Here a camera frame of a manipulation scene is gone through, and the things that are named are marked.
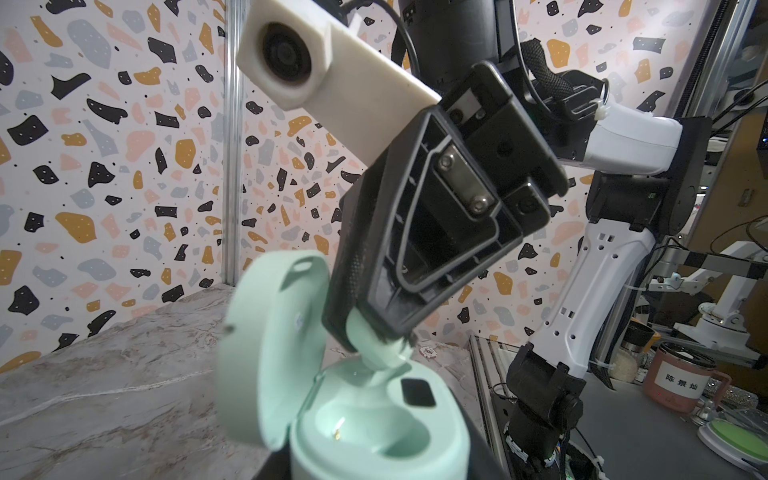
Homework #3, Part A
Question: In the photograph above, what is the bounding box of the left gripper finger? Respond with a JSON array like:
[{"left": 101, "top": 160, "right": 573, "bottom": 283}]
[{"left": 463, "top": 413, "right": 509, "bottom": 480}]

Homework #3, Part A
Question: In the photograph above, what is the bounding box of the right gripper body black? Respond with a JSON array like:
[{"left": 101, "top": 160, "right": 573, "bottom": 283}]
[{"left": 440, "top": 61, "right": 569, "bottom": 237}]

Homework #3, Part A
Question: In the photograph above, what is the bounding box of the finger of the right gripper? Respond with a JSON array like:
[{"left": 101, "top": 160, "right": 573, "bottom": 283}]
[{"left": 322, "top": 106, "right": 523, "bottom": 350}]

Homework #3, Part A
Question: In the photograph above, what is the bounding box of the mint green earbud charging case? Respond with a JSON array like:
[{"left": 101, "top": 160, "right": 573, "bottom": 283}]
[{"left": 215, "top": 250, "right": 470, "bottom": 479}]

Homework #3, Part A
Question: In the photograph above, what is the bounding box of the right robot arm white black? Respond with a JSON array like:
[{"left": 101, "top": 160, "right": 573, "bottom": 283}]
[{"left": 322, "top": 1, "right": 711, "bottom": 479}]

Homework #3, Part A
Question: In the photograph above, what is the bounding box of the pink mug with label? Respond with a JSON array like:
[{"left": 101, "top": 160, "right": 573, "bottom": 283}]
[{"left": 642, "top": 341, "right": 731, "bottom": 414}]

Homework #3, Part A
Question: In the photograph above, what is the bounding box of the green round pad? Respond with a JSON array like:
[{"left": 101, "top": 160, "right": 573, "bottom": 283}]
[{"left": 697, "top": 420, "right": 767, "bottom": 479}]

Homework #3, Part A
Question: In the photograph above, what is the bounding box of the aluminium rail frame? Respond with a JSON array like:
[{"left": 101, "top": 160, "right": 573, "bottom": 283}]
[{"left": 469, "top": 336, "right": 518, "bottom": 477}]

